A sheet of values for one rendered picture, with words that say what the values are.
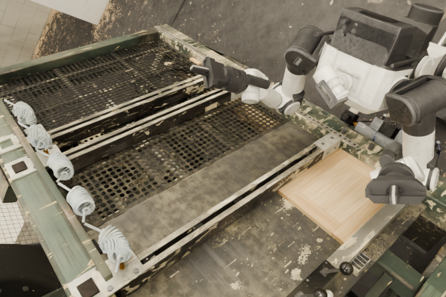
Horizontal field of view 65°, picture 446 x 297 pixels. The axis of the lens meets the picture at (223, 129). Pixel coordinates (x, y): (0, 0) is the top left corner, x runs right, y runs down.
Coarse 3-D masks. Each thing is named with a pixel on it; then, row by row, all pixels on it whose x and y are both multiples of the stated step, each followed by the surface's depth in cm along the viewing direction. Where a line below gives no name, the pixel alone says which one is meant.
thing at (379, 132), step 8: (344, 112) 170; (336, 120) 172; (344, 120) 174; (352, 120) 172; (376, 120) 163; (352, 128) 178; (360, 128) 170; (368, 128) 167; (376, 128) 163; (384, 128) 161; (392, 128) 159; (400, 128) 172; (368, 136) 167; (376, 136) 165; (384, 136) 163; (392, 136) 161; (400, 136) 156; (376, 144) 158; (384, 144) 162; (392, 144) 160; (400, 144) 158; (440, 176) 160
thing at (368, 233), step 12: (396, 204) 132; (408, 204) 137; (372, 216) 127; (384, 216) 127; (396, 216) 132; (360, 228) 123; (372, 228) 123; (384, 228) 127; (348, 240) 119; (360, 240) 119; (372, 240) 123; (336, 252) 115; (348, 252) 115; (336, 264) 112; (336, 276) 112; (324, 288) 108
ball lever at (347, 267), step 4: (340, 264) 100; (344, 264) 99; (348, 264) 99; (324, 268) 108; (328, 268) 108; (336, 268) 103; (340, 268) 99; (344, 268) 98; (348, 268) 98; (352, 268) 99; (320, 272) 108; (324, 272) 107; (328, 272) 106; (332, 272) 105; (344, 272) 98; (348, 272) 98; (324, 276) 107
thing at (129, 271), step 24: (312, 144) 153; (336, 144) 156; (288, 168) 144; (240, 192) 130; (264, 192) 132; (216, 216) 121; (240, 216) 128; (120, 240) 96; (168, 240) 113; (192, 240) 114; (120, 264) 99; (144, 264) 106; (168, 264) 111; (72, 288) 96; (120, 288) 101
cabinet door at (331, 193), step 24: (312, 168) 148; (336, 168) 149; (360, 168) 150; (288, 192) 138; (312, 192) 138; (336, 192) 139; (360, 192) 139; (312, 216) 129; (336, 216) 130; (360, 216) 130; (336, 240) 123
